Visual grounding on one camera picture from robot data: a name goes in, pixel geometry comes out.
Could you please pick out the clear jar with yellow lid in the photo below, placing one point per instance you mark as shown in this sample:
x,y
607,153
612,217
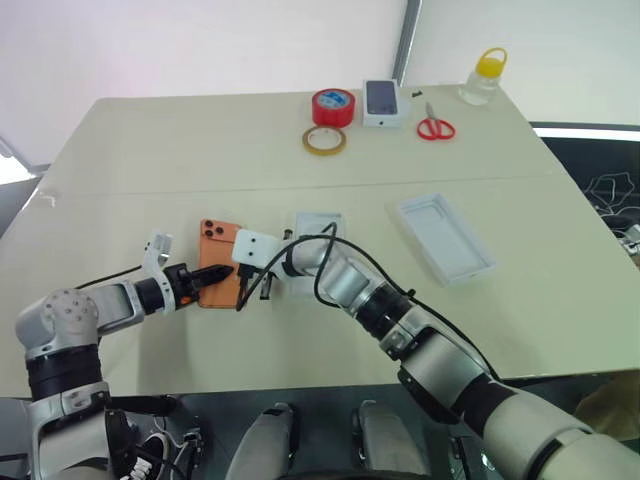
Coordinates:
x,y
482,82

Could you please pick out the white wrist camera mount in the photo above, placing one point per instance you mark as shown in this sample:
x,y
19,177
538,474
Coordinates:
x,y
159,250
254,247

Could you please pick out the white phone box base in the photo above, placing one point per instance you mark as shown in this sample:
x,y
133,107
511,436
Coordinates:
x,y
316,222

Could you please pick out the white phone box lid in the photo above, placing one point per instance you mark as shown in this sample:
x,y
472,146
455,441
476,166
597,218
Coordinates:
x,y
445,240

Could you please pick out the grey metal frame post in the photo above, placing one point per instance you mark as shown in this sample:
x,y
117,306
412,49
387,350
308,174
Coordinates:
x,y
407,40

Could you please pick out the grey rounded shape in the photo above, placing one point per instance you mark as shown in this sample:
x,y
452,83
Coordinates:
x,y
385,440
265,445

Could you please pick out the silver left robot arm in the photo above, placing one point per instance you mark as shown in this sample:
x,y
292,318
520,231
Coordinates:
x,y
65,312

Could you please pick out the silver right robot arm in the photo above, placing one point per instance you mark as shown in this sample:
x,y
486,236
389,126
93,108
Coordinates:
x,y
440,360

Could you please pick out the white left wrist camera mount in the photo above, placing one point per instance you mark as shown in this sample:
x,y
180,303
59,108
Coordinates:
x,y
159,250

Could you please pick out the black side table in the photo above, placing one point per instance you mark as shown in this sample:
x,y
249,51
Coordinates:
x,y
585,155

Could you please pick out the closed printed phone box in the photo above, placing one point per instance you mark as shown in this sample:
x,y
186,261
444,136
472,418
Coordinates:
x,y
382,100

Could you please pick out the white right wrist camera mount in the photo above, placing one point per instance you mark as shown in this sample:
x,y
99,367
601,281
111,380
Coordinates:
x,y
254,247

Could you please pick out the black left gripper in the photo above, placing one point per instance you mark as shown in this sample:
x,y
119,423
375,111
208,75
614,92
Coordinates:
x,y
184,285

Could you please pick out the orange smartphone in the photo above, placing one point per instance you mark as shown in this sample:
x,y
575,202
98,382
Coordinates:
x,y
216,250

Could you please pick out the yellow clear tape roll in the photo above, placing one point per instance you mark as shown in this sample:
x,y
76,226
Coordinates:
x,y
306,141

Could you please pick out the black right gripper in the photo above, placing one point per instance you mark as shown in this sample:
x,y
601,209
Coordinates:
x,y
255,273

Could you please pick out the red tape roll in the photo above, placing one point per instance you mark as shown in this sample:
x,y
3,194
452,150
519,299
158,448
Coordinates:
x,y
332,107

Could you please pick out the black shoe with white laces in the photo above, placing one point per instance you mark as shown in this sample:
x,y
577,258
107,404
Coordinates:
x,y
150,457

